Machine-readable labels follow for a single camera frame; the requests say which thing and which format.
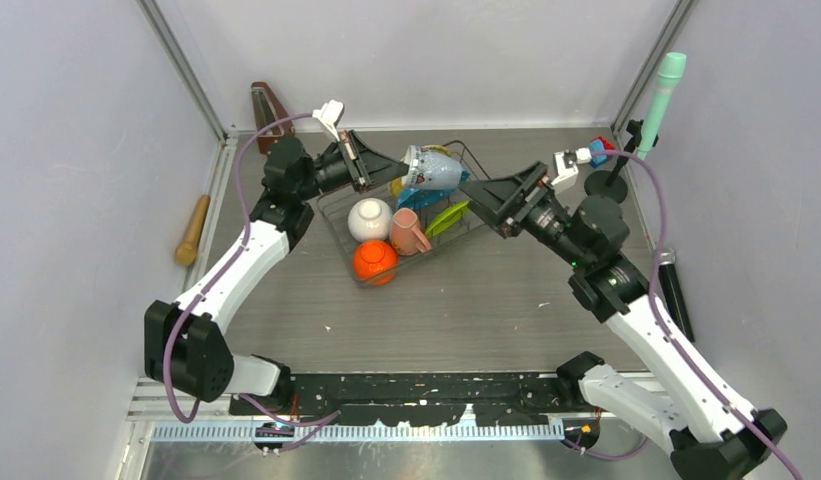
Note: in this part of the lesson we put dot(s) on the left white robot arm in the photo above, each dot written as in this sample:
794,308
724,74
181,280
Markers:
184,340

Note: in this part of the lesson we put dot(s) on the blue polka dot plate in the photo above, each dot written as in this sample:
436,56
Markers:
416,199

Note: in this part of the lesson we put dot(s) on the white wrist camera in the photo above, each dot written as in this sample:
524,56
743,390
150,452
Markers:
329,116
566,167

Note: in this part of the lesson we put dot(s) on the colourful toy blocks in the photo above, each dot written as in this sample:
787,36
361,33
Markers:
596,148

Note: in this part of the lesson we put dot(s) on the grey ceramic mug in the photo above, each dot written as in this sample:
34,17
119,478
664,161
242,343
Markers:
431,170

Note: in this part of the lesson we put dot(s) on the black handheld microphone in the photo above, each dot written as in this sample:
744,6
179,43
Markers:
670,284

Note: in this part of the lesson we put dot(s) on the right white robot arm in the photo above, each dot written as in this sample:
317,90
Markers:
708,430

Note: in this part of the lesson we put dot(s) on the wooden rolling pin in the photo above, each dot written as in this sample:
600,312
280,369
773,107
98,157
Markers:
186,252

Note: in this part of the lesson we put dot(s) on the yellow woven bamboo plate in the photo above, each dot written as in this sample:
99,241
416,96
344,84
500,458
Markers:
395,187

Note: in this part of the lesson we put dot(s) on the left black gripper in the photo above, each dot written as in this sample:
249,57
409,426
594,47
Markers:
369,168

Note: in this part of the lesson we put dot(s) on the green plate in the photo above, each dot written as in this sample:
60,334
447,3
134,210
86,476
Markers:
446,219

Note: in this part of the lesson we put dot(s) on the pink ceramic mug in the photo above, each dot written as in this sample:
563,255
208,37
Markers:
406,236

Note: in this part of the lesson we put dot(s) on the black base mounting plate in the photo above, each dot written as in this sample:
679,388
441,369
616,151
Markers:
429,399

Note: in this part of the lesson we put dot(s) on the white ribbed bowl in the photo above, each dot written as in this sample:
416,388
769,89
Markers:
369,219

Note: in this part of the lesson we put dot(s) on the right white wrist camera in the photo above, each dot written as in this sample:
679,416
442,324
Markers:
566,167

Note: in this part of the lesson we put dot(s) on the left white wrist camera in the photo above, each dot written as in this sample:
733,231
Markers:
329,116

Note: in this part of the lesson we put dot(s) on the black wire dish rack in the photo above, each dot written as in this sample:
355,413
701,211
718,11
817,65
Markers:
334,208

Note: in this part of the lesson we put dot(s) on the brown wooden metronome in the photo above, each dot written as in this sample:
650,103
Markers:
267,108

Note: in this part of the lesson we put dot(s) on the mint green microphone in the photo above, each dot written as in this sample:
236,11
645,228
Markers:
670,72

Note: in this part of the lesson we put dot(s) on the orange bowl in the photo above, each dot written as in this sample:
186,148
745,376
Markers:
373,262

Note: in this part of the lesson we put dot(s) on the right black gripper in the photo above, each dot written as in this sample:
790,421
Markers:
498,204

